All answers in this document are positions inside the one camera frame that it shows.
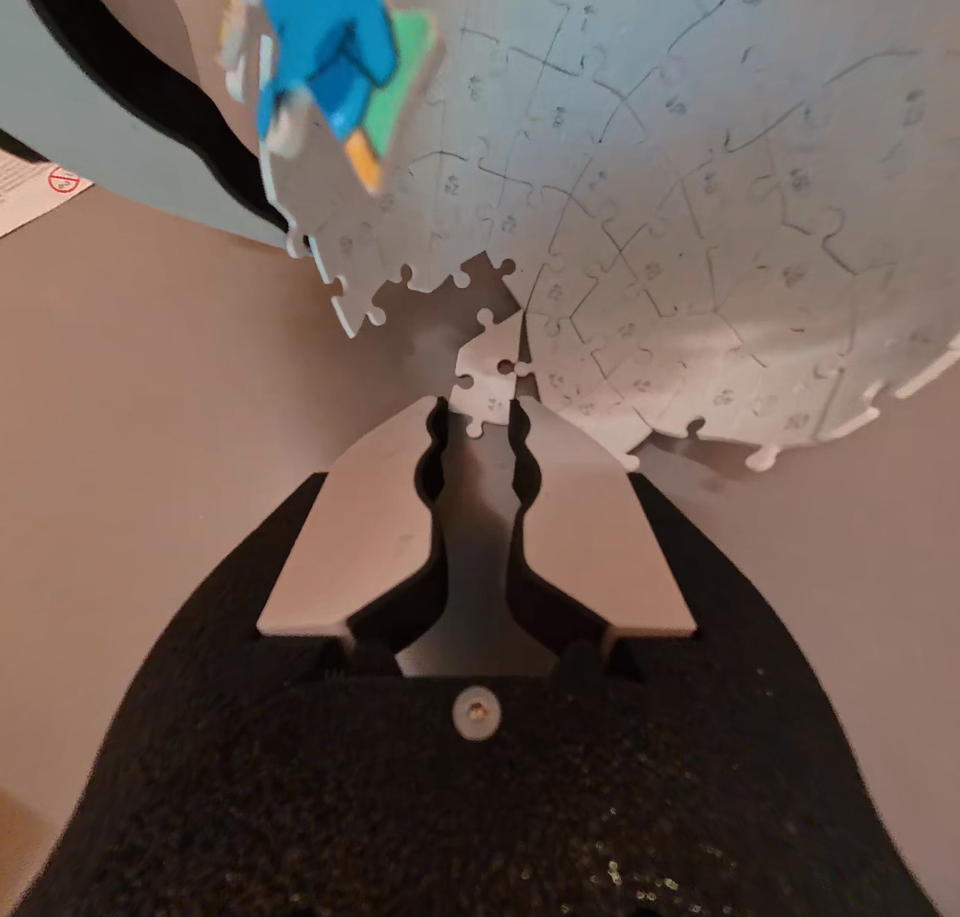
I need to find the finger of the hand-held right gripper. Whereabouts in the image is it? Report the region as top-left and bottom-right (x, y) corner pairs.
(0, 0), (292, 251)
(75, 0), (265, 183)

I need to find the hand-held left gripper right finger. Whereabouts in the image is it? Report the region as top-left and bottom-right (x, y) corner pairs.
(507, 397), (699, 656)

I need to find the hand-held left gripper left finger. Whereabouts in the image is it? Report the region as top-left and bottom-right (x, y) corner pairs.
(256, 395), (451, 657)

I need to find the single puzzle piece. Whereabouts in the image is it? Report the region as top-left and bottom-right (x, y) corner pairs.
(453, 309), (537, 438)

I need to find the colourful puzzle ball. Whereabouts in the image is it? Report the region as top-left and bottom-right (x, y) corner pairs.
(217, 0), (960, 476)

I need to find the white instruction leaflet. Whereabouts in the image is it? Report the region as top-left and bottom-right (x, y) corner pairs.
(0, 148), (95, 239)

